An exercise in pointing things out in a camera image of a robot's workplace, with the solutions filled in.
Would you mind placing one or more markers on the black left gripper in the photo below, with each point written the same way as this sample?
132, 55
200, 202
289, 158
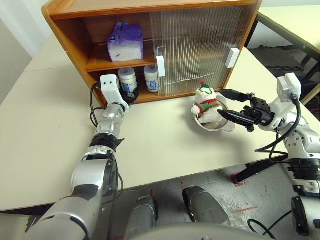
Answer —
131, 97

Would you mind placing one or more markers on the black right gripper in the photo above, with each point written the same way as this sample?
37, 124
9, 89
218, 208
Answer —
261, 112

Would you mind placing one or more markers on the white jar blue label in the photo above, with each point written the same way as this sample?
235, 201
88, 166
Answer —
151, 80
127, 78

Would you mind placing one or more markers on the white plush bear red sweater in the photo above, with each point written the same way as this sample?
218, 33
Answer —
206, 105

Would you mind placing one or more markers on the purple tissue pack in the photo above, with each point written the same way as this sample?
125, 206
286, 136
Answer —
125, 42

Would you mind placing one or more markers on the ribbed clear sliding door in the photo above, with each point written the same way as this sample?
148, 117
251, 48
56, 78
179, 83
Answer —
235, 30
180, 50

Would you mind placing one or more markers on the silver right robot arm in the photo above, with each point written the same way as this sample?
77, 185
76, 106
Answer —
305, 150

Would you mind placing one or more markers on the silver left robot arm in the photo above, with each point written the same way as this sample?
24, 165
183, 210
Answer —
92, 180

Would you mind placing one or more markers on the wooden cabinet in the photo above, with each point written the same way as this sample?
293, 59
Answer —
75, 45

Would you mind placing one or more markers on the cream table black legs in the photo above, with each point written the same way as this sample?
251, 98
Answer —
287, 22

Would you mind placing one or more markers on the grey right robot leg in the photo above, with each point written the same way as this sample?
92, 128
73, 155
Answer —
205, 207

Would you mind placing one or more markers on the grey robot leg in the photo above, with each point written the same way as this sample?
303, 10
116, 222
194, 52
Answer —
142, 217
205, 207

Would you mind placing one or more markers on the grey left robot leg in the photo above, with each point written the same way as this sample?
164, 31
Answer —
142, 217

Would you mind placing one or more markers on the grey robot torso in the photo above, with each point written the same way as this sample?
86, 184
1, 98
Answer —
200, 232

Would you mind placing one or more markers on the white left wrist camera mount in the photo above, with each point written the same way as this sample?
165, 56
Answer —
110, 87

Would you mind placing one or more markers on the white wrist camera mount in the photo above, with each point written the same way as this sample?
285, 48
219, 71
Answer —
110, 87
290, 85

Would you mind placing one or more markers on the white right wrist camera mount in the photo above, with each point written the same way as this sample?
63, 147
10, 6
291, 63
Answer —
290, 85

